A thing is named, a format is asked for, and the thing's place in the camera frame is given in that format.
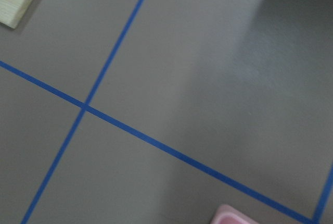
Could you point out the pink plastic bin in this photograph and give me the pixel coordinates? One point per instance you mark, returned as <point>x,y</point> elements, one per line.
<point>227,214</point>

